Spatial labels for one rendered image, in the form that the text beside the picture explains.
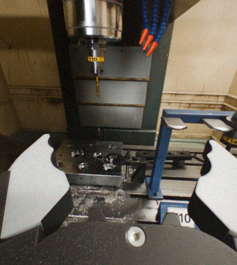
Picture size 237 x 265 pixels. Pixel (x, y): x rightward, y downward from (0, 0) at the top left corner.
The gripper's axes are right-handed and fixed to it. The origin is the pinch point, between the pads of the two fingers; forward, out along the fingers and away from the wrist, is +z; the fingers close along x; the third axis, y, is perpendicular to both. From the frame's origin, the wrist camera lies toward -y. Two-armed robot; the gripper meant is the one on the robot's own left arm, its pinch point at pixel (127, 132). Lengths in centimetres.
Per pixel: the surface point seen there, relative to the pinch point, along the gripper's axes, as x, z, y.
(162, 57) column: 23, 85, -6
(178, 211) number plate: 17.7, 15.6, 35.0
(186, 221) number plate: 20.0, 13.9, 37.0
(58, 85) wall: -60, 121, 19
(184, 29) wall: 44, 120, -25
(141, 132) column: 15, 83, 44
